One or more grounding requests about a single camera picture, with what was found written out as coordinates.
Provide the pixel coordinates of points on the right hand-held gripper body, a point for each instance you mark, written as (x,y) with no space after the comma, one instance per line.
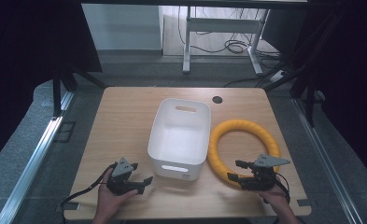
(262,174)

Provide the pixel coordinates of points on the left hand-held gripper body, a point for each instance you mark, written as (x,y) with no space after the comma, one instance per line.
(121,169)

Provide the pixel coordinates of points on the white plastic basket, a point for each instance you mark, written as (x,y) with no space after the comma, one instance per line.
(179,146)

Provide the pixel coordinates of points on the person's right hand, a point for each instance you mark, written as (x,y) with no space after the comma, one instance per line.
(274,196)

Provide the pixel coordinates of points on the person's left hand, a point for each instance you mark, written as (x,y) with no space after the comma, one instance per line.
(109,199)

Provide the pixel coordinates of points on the dark floor hatch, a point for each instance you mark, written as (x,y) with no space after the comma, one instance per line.
(65,132)

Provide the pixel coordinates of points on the black round table grommet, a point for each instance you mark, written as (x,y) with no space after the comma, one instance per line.
(217,100)

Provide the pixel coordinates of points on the white power strip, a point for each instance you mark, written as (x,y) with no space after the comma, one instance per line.
(277,76)

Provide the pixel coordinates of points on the black metal stand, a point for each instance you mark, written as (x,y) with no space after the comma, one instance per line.
(57,93)
(308,77)

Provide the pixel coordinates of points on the black curtain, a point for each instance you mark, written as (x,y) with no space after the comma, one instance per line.
(352,77)
(22,62)

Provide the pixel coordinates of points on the aluminium floor rail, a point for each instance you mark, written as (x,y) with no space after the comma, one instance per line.
(31,168)
(324,161)

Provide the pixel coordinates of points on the white metal desk frame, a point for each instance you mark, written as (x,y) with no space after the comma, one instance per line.
(221,25)

